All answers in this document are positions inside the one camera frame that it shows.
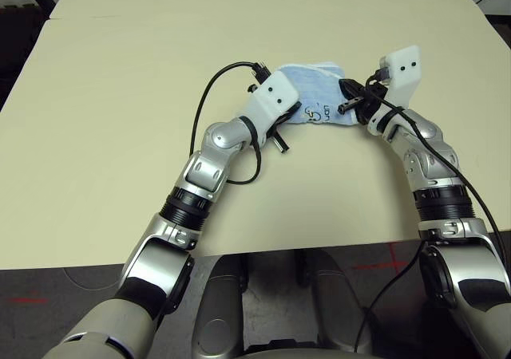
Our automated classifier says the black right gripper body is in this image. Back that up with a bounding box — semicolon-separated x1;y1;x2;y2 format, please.
338;86;388;125

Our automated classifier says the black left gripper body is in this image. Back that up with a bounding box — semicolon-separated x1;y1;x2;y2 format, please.
272;101;303;155

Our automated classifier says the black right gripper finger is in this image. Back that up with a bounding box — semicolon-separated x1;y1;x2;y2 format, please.
338;78;364;101
364;74;388;93

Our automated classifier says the light blue towel white trim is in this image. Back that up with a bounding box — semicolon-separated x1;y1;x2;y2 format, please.
275;60;362;129

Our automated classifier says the black foam floor mat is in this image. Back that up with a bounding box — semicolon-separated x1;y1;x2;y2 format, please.
0;2;52;109
484;13;511;49

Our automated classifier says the red tape cross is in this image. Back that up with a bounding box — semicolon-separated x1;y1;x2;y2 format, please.
9;294;50;306
352;242;409;275

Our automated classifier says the grey robot left leg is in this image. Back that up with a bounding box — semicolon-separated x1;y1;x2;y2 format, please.
192;254;248;359

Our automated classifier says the grey robot leg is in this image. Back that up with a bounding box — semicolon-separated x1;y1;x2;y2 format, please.
314;248;373;355
192;254;248;359

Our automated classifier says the grey robot right leg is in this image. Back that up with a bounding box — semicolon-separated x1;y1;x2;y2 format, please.
314;248;373;355

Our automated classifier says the grey robot torso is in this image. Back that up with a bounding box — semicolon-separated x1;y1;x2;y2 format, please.
234;344;360;359

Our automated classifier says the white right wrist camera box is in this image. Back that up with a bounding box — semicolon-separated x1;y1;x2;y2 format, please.
366;44;423;136

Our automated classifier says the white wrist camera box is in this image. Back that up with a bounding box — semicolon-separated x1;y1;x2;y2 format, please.
366;44;423;136
238;70;301;148

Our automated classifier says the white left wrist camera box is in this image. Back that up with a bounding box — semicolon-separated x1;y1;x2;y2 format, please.
238;70;301;148

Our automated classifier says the thin white floor cable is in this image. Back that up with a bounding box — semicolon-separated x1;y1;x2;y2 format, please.
61;266;121;293

